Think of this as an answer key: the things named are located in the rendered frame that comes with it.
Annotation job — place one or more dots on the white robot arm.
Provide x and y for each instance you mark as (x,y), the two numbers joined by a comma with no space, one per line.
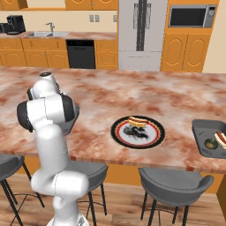
(50,138)

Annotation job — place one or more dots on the grey tupperware container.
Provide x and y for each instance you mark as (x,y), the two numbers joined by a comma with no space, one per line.
(203,129)
(74,116)

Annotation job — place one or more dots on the large black rimmed plate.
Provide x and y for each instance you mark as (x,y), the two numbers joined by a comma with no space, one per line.
(153,138)

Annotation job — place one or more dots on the round green brown vegetable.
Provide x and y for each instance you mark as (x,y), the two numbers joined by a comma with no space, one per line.
(210,144)

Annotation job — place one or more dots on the hot dog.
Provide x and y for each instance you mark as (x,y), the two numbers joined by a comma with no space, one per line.
(220,138)
(137,121)

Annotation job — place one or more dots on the orange base cupboards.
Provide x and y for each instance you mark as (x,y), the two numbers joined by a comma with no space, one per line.
(106,54)
(35,54)

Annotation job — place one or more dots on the grey bar stool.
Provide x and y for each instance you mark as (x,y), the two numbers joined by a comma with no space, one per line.
(173,185)
(95,172)
(10,164)

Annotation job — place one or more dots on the orange island base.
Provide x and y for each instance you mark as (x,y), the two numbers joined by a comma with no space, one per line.
(123,175)

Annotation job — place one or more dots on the black dishwasher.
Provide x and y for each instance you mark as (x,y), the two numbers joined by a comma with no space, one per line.
(81,54)

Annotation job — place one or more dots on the grey fridge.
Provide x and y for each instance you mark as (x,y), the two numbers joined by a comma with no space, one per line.
(129,35)

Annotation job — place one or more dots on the orange tall cupboard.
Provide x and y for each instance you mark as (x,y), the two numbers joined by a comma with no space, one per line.
(185,50)

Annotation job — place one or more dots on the steel sink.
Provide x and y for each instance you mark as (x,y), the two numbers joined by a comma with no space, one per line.
(47,34)

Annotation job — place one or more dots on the steel tap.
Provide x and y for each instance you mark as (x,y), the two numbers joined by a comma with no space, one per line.
(51,27)

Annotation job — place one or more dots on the grey microwave oven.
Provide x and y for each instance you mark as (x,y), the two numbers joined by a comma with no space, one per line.
(188,16)

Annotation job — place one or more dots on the black coffee machine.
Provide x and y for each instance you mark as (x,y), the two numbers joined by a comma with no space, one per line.
(16,25)

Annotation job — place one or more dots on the grey wall socket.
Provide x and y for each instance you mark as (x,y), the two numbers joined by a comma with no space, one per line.
(94,18)
(115,18)

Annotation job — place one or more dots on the orange wall cupboards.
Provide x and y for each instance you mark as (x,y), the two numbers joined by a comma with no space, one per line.
(10,4)
(91,4)

